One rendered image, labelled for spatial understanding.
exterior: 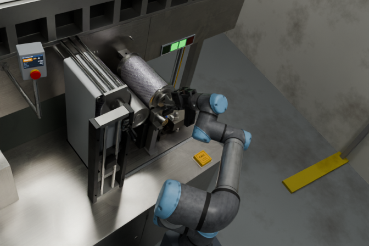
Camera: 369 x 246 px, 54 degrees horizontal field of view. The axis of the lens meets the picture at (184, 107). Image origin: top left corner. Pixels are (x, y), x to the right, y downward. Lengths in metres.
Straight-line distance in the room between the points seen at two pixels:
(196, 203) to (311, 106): 2.78
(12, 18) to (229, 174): 0.93
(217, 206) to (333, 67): 2.55
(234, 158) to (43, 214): 0.87
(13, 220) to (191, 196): 0.89
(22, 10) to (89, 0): 0.27
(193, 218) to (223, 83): 2.78
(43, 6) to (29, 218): 0.87
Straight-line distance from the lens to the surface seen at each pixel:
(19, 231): 1.69
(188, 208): 1.06
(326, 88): 3.55
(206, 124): 1.36
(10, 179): 1.60
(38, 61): 1.14
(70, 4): 1.51
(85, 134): 1.63
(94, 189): 1.60
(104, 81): 1.40
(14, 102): 1.69
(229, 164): 1.24
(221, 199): 1.10
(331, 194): 3.37
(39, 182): 1.79
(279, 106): 3.79
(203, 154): 1.91
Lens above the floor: 2.43
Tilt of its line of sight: 46 degrees down
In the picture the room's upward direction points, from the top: 17 degrees clockwise
